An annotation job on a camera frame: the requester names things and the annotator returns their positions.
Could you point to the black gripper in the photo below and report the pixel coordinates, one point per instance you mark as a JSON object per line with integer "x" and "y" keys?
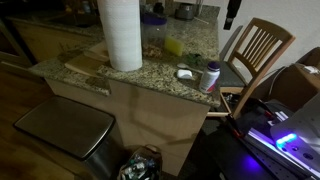
{"x": 234, "y": 8}

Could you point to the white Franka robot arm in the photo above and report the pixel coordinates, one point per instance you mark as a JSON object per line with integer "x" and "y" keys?
{"x": 306, "y": 123}

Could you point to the thin white stick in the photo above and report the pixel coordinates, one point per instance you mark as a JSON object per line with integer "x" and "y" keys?
{"x": 201, "y": 20}

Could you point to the wooden chair with grey seat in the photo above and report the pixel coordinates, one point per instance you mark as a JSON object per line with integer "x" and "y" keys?
{"x": 230, "y": 75}

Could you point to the white pill bottle purple cap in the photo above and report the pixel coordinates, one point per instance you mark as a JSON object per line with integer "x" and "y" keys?
{"x": 209, "y": 80}

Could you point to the yellow sponge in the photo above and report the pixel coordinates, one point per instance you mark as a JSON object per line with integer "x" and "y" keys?
{"x": 174, "y": 46}

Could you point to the white plastic spoon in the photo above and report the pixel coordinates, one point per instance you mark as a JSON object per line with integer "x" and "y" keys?
{"x": 184, "y": 66}

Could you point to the black bottle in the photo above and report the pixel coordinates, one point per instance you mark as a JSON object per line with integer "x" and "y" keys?
{"x": 159, "y": 8}

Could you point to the clear container with purple lid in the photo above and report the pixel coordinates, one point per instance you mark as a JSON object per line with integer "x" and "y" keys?
{"x": 153, "y": 36}

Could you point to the brown cardboard box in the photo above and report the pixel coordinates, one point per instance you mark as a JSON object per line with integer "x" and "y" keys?
{"x": 293, "y": 86}

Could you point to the small white device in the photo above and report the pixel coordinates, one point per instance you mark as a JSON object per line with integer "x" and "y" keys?
{"x": 311, "y": 69}

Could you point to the white paper towel roll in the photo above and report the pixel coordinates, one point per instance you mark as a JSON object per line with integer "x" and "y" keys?
{"x": 121, "y": 33}

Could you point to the aluminium robot mounting base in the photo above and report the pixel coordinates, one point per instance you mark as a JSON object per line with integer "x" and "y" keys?
{"x": 266, "y": 156}

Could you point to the wooden cutting board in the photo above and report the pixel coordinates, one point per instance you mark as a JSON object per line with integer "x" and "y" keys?
{"x": 85, "y": 65}

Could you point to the bag of trash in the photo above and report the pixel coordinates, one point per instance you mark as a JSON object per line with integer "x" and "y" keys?
{"x": 140, "y": 165}

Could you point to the stainless steel trash can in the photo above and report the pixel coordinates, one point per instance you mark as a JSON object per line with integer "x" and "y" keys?
{"x": 66, "y": 123}

